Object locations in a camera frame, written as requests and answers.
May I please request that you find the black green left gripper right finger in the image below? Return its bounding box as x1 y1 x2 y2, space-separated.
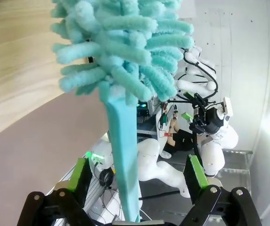
179 154 262 226

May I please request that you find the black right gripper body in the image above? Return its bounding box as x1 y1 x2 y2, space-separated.
188 93 223 135

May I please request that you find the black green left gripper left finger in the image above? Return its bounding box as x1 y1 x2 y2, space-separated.
16 157 116 226

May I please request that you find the teal microfiber duster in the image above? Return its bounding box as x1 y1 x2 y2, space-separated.
49 0 194 223

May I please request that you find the person in black shirt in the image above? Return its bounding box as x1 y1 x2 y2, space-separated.
164 116 196 153

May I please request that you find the computer case with cyan light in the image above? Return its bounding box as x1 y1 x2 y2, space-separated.
136 100 151 117

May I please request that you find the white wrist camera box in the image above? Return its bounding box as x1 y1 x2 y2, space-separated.
221 96 234 119

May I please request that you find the white electronics board with wires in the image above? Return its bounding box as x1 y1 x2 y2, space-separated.
157 102 174 138

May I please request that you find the slotted aluminium table frame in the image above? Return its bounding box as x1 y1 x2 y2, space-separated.
51 164 126 223

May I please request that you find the coiled black cable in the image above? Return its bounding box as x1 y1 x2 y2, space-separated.
98 169 115 188

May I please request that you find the black cable on robot arm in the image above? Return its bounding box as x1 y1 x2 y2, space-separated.
183 48 219 104

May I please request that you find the black frame wooden shelf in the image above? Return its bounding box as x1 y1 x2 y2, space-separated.
0 0 108 145

